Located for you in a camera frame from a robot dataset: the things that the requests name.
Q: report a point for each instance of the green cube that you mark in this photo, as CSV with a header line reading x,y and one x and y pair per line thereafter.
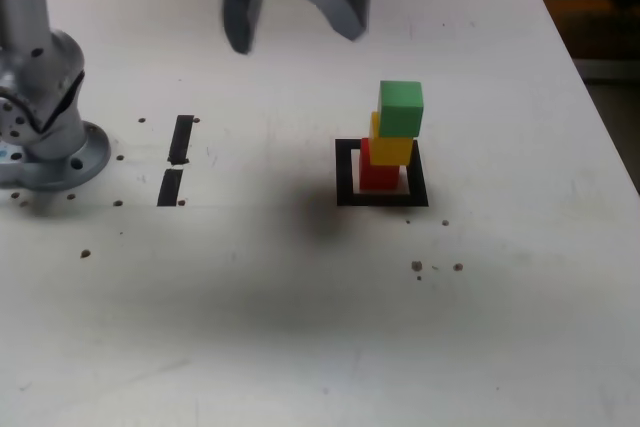
x,y
400,109

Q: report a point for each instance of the red cube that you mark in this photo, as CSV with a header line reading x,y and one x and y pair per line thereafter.
x,y
377,177

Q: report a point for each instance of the black tape strip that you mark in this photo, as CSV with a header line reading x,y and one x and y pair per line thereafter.
x,y
170,187

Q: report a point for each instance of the black tape square outline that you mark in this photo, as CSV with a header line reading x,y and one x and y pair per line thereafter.
x,y
342,172

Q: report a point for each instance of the yellow cube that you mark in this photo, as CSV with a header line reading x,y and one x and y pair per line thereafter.
x,y
392,149

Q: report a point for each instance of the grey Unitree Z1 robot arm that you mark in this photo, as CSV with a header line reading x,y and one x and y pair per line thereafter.
x,y
45,87

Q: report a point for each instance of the grey metal bar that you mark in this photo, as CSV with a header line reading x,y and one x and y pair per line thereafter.
x,y
610,69

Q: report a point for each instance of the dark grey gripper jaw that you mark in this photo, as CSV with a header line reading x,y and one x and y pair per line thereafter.
x,y
237,17

